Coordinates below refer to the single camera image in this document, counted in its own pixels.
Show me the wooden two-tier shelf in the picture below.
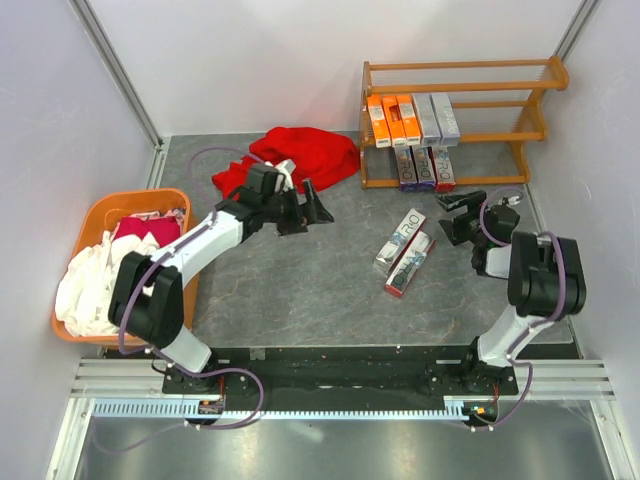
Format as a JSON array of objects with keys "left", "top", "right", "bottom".
[{"left": 359, "top": 55, "right": 570, "bottom": 189}]

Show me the grey cable duct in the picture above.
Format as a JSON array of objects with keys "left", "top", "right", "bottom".
[{"left": 92, "top": 390, "right": 495, "bottom": 421}]

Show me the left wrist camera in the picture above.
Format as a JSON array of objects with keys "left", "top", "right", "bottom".
[{"left": 275, "top": 159, "right": 296, "bottom": 191}]

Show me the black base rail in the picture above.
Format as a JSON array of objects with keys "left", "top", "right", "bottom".
[{"left": 159, "top": 342, "right": 521, "bottom": 411}]

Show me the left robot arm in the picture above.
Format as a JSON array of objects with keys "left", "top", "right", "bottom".
[{"left": 108, "top": 161, "right": 334, "bottom": 393}]

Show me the purple cable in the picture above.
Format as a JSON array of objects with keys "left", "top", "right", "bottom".
[
  {"left": 92, "top": 147, "right": 274, "bottom": 455},
  {"left": 444, "top": 187, "right": 569, "bottom": 434}
]

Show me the red r&o box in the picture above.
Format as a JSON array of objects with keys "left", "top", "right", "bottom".
[
  {"left": 373, "top": 209, "right": 426, "bottom": 274},
  {"left": 384, "top": 231, "right": 435, "bottom": 298},
  {"left": 431, "top": 148, "right": 456, "bottom": 193}
]

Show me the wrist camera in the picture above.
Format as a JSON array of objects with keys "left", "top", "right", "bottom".
[
  {"left": 275, "top": 159, "right": 296, "bottom": 191},
  {"left": 498, "top": 192, "right": 524, "bottom": 207}
]

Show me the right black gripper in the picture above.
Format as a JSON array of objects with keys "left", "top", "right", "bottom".
[{"left": 434, "top": 189, "right": 488, "bottom": 246}]

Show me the red cloth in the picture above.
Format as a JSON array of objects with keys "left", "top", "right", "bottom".
[{"left": 211, "top": 125, "right": 361, "bottom": 199}]

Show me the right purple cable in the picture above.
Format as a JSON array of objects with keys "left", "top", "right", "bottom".
[{"left": 444, "top": 187, "right": 569, "bottom": 434}]

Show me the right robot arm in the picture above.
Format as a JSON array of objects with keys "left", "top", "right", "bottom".
[{"left": 426, "top": 187, "right": 587, "bottom": 395}]

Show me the white cloth in basket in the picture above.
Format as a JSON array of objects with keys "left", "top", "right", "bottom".
[{"left": 54, "top": 231, "right": 159, "bottom": 337}]

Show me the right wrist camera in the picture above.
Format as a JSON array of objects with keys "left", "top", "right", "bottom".
[{"left": 498, "top": 192, "right": 524, "bottom": 207}]

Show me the red R&O box bottom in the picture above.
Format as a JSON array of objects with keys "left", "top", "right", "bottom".
[{"left": 431, "top": 148, "right": 456, "bottom": 193}]

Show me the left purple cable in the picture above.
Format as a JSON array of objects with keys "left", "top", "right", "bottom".
[{"left": 92, "top": 147, "right": 274, "bottom": 455}]

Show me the orange toothpaste box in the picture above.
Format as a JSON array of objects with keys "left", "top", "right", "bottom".
[
  {"left": 396, "top": 94, "right": 422, "bottom": 146},
  {"left": 367, "top": 94, "right": 391, "bottom": 148}
]

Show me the silver toothpaste box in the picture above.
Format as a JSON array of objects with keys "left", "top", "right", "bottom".
[
  {"left": 412, "top": 93, "right": 441, "bottom": 147},
  {"left": 431, "top": 93, "right": 460, "bottom": 147}
]

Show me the purple R&O box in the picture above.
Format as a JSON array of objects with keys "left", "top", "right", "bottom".
[
  {"left": 411, "top": 146, "right": 437, "bottom": 190},
  {"left": 394, "top": 147, "right": 418, "bottom": 192}
]

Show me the magenta cloth in basket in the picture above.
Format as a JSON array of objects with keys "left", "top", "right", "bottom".
[{"left": 114, "top": 216, "right": 182, "bottom": 247}]

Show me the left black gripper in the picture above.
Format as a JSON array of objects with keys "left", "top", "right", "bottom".
[{"left": 262, "top": 180, "right": 333, "bottom": 237}]

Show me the orange toothpaste box windowed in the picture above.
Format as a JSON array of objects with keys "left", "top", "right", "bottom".
[{"left": 381, "top": 95, "right": 407, "bottom": 147}]

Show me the orange toothpaste box top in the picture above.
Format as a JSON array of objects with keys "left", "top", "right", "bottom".
[{"left": 396, "top": 94, "right": 422, "bottom": 146}]

